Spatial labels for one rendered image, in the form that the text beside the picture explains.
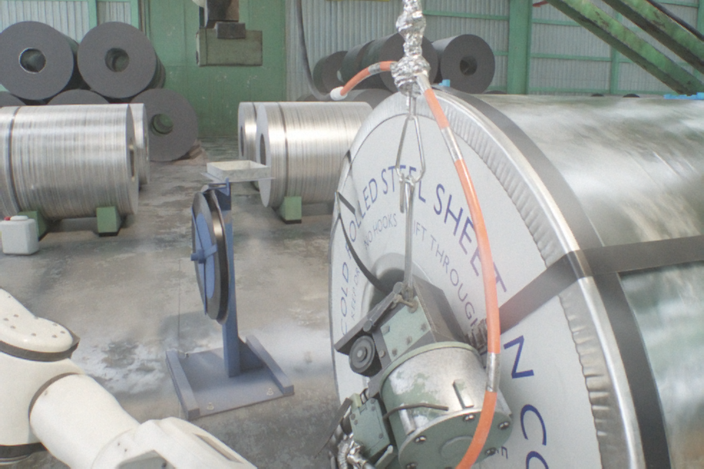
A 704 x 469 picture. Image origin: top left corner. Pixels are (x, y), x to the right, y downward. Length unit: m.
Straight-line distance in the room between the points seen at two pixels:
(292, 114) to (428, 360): 5.33
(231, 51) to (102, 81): 10.26
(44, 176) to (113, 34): 6.62
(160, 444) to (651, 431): 0.46
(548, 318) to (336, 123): 5.37
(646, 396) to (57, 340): 0.59
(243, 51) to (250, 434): 1.52
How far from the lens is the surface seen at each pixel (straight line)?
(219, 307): 2.37
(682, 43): 2.03
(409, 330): 0.74
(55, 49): 12.15
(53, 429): 0.56
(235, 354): 2.72
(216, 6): 1.80
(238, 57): 1.76
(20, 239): 5.51
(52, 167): 5.74
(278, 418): 2.45
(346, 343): 0.88
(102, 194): 5.77
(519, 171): 0.68
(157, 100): 11.86
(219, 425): 2.45
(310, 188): 5.89
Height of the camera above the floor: 1.35
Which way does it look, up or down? 11 degrees down
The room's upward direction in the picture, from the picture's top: straight up
